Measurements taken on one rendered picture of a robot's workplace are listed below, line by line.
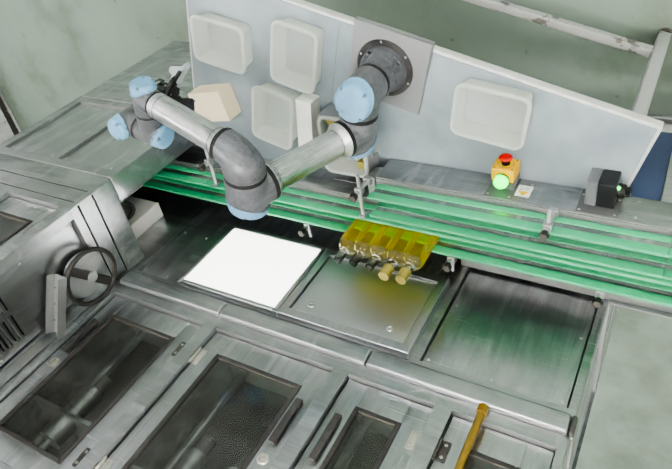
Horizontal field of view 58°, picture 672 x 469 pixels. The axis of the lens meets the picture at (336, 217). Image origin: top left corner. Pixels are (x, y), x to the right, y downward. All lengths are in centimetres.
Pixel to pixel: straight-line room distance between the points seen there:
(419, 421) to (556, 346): 46
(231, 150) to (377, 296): 72
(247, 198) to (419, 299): 67
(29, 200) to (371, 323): 127
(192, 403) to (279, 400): 26
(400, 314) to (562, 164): 67
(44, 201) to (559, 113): 169
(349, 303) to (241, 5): 106
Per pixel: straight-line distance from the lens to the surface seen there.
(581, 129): 187
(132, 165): 236
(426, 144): 204
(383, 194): 198
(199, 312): 215
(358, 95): 175
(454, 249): 201
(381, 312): 195
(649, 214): 189
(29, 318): 226
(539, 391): 180
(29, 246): 216
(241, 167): 158
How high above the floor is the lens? 235
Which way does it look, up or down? 41 degrees down
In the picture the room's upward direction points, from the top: 140 degrees counter-clockwise
